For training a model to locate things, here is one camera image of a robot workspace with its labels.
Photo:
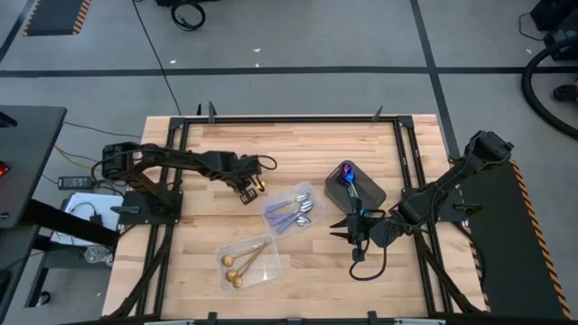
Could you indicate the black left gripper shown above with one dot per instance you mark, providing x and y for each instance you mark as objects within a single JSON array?
[{"x": 246, "y": 173}]

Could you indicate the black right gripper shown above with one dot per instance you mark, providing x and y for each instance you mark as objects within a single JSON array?
[{"x": 375, "y": 232}]

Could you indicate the iridescent purple spoon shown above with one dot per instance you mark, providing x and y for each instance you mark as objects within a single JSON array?
[
  {"x": 347, "y": 170},
  {"x": 349, "y": 177},
  {"x": 353, "y": 192}
]

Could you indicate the dark grey plastic container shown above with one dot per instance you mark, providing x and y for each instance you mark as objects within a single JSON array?
[{"x": 375, "y": 194}]

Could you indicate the clear plastic container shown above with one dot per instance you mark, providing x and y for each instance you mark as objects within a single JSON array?
[
  {"x": 289, "y": 228},
  {"x": 266, "y": 271}
]

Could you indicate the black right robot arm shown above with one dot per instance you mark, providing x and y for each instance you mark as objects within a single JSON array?
[{"x": 451, "y": 178}]

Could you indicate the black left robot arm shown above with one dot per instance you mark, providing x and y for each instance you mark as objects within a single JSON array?
[{"x": 180, "y": 158}]

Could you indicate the small black adapter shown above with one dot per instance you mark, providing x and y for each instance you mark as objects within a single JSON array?
[{"x": 96, "y": 220}]

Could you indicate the white flat box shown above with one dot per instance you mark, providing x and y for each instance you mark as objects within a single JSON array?
[{"x": 79, "y": 205}]

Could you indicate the clear plastic bottle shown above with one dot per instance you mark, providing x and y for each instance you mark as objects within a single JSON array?
[{"x": 97, "y": 256}]

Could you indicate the black power brick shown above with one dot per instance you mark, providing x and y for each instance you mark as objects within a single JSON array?
[{"x": 74, "y": 182}]

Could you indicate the large black hazard-edged mat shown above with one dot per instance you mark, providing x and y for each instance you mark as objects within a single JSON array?
[{"x": 519, "y": 262}]

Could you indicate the black side desk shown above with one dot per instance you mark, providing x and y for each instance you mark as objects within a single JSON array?
[{"x": 31, "y": 158}]

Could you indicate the black caster wheel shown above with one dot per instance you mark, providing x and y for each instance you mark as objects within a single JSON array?
[{"x": 43, "y": 299}]

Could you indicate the small dark desk device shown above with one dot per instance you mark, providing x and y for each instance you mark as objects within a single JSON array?
[{"x": 6, "y": 121}]

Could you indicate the small black hazard-edged mat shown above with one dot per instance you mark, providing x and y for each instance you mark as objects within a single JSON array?
[{"x": 54, "y": 18}]

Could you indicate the black shoe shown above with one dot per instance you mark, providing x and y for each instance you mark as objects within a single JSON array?
[{"x": 565, "y": 92}]

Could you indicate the black equipment case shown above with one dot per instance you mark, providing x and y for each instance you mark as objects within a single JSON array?
[{"x": 560, "y": 18}]

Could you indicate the black aluminium table frame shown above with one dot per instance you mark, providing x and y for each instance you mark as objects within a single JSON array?
[{"x": 289, "y": 119}]

